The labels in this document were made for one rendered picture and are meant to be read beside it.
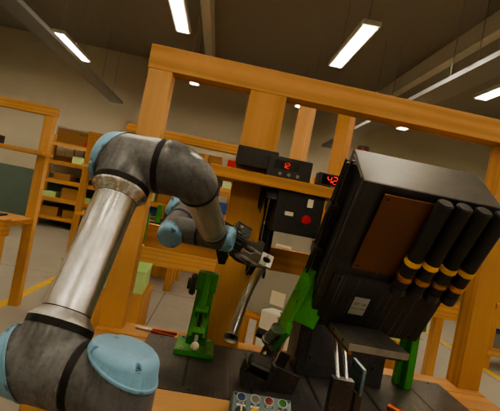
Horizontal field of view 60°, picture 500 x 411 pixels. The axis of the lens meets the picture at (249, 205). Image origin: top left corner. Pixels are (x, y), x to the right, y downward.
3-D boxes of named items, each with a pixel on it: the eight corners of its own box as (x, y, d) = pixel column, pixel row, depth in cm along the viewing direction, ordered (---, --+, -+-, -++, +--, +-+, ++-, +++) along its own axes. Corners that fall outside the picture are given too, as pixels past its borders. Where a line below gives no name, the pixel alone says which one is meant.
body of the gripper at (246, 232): (248, 245, 131) (214, 224, 130) (236, 260, 137) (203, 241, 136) (254, 229, 137) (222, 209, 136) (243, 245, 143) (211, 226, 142)
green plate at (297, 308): (306, 346, 126) (338, 282, 126) (281, 334, 126) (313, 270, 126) (299, 334, 138) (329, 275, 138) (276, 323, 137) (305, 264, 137)
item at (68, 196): (155, 246, 1034) (173, 155, 1034) (27, 223, 1012) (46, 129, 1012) (158, 244, 1088) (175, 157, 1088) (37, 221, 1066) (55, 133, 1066)
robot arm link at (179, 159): (220, 137, 86) (239, 227, 130) (168, 128, 87) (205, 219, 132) (205, 187, 81) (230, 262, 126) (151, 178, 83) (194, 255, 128)
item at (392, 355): (407, 365, 110) (409, 354, 110) (347, 355, 109) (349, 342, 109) (359, 322, 149) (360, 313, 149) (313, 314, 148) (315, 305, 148)
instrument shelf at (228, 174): (454, 223, 155) (457, 213, 155) (208, 174, 149) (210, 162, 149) (422, 220, 180) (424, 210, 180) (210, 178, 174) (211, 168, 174)
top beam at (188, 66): (528, 148, 169) (533, 126, 169) (147, 66, 159) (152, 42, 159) (512, 152, 178) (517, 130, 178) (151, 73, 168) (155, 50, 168)
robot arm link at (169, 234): (192, 232, 119) (203, 212, 129) (153, 224, 121) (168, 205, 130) (191, 254, 123) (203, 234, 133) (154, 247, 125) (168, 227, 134)
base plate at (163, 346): (511, 453, 121) (513, 447, 121) (121, 389, 114) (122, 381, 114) (437, 388, 163) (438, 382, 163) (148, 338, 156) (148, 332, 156)
